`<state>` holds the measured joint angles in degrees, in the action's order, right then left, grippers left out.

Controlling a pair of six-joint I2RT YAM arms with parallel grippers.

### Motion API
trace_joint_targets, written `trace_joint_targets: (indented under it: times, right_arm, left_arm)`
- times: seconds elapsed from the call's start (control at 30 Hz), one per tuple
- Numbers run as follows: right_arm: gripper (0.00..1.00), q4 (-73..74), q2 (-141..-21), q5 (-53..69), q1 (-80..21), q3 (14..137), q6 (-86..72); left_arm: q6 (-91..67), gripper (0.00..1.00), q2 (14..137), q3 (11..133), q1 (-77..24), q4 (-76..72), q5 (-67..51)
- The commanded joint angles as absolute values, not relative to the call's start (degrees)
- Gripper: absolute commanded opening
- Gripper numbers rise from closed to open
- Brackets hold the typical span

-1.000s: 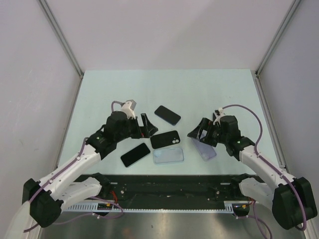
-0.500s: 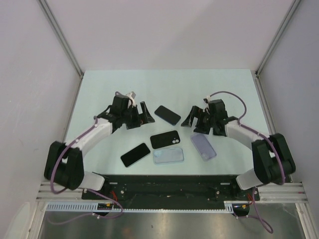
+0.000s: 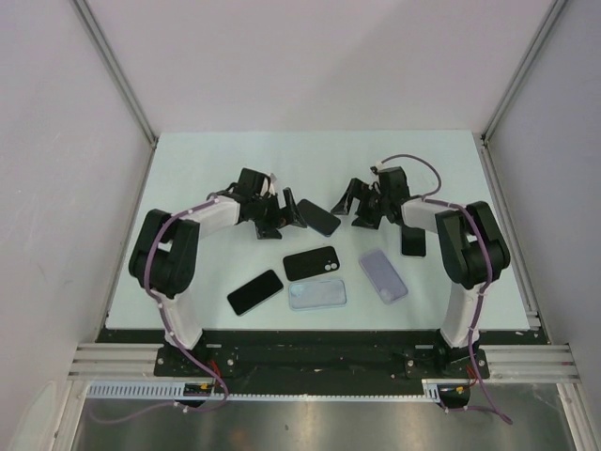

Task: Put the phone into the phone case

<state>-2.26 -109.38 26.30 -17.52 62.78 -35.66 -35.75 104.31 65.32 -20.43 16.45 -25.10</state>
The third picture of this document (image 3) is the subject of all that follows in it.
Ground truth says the right aluminium frame post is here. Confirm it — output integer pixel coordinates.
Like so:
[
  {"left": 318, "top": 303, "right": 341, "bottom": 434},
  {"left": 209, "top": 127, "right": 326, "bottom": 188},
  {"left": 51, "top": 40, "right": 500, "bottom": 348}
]
[{"left": 480, "top": 0, "right": 571, "bottom": 146}]

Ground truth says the left aluminium frame post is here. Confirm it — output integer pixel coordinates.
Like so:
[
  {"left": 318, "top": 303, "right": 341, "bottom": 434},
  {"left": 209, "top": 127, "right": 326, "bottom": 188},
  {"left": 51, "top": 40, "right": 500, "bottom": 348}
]
[{"left": 69, "top": 0, "right": 158, "bottom": 149}]

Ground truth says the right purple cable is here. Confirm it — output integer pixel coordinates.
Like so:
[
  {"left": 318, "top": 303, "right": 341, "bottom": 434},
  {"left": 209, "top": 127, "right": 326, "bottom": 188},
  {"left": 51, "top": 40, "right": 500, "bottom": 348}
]
[{"left": 379, "top": 153, "right": 514, "bottom": 427}]

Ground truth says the black phone case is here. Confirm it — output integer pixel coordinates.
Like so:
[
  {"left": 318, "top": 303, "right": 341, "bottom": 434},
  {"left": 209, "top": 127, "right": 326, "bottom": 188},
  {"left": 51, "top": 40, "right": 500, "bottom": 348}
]
[{"left": 283, "top": 246, "right": 341, "bottom": 282}]

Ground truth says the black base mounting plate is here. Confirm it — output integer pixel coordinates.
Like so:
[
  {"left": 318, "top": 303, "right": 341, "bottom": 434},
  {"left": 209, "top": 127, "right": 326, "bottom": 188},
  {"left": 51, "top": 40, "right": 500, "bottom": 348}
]
[{"left": 97, "top": 329, "right": 548, "bottom": 397}]

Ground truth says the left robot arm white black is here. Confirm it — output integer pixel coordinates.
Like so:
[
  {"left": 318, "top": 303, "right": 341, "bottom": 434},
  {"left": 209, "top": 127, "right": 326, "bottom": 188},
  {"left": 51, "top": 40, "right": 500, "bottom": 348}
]
[{"left": 128, "top": 168, "right": 307, "bottom": 376}]

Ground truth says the light blue phone case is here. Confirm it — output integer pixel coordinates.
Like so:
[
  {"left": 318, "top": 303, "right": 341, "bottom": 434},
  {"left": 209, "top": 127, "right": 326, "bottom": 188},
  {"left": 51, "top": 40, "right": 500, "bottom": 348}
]
[{"left": 288, "top": 279, "right": 347, "bottom": 311}]

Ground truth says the blue-edged black phone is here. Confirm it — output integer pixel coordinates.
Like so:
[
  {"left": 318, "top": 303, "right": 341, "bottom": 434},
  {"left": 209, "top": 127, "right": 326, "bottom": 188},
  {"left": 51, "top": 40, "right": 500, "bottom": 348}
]
[{"left": 298, "top": 199, "right": 341, "bottom": 237}]

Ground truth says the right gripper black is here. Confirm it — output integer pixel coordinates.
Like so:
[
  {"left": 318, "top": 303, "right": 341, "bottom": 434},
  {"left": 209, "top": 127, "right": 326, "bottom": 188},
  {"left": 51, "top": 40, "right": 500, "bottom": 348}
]
[{"left": 331, "top": 179, "right": 391, "bottom": 230}]

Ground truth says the aluminium frame post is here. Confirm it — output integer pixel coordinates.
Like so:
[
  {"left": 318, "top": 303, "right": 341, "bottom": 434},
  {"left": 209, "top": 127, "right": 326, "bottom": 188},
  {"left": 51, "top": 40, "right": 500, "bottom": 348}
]
[
  {"left": 480, "top": 0, "right": 571, "bottom": 146},
  {"left": 69, "top": 0, "right": 158, "bottom": 149}
]

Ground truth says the grey slotted cable duct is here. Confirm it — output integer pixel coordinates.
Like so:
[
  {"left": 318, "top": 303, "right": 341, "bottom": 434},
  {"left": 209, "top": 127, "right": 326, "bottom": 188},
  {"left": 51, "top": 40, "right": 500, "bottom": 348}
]
[{"left": 86, "top": 379, "right": 445, "bottom": 401}]

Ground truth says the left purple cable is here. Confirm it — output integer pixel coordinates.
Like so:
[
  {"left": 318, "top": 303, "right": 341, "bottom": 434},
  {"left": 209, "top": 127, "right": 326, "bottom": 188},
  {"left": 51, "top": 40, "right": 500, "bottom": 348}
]
[{"left": 88, "top": 199, "right": 231, "bottom": 427}]

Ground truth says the right side aluminium rail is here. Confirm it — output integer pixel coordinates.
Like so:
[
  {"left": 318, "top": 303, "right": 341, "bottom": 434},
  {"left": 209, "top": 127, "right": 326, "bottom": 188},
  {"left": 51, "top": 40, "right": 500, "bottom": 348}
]
[{"left": 472, "top": 133, "right": 544, "bottom": 330}]

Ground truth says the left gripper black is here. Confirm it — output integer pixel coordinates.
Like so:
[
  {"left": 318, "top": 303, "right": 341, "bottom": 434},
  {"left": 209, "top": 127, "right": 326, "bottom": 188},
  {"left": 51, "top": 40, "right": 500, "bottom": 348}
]
[{"left": 251, "top": 188, "right": 305, "bottom": 240}]

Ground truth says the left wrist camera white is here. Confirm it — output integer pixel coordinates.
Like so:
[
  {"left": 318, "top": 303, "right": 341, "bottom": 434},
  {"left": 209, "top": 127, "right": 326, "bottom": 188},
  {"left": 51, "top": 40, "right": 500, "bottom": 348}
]
[{"left": 260, "top": 173, "right": 277, "bottom": 196}]

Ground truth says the purple phone case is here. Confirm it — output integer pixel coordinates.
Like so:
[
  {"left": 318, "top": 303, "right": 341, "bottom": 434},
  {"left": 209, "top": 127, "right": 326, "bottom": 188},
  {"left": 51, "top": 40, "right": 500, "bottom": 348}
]
[{"left": 359, "top": 249, "right": 408, "bottom": 304}]

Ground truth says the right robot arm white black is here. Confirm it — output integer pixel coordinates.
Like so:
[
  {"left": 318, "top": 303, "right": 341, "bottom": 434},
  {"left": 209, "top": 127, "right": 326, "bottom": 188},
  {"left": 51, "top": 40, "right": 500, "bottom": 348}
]
[{"left": 331, "top": 166, "right": 511, "bottom": 377}]

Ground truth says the purple cable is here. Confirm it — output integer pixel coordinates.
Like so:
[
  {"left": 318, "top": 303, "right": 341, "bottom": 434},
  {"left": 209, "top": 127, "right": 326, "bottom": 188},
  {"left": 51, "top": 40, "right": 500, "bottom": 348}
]
[
  {"left": 379, "top": 153, "right": 514, "bottom": 427},
  {"left": 88, "top": 199, "right": 231, "bottom": 427}
]

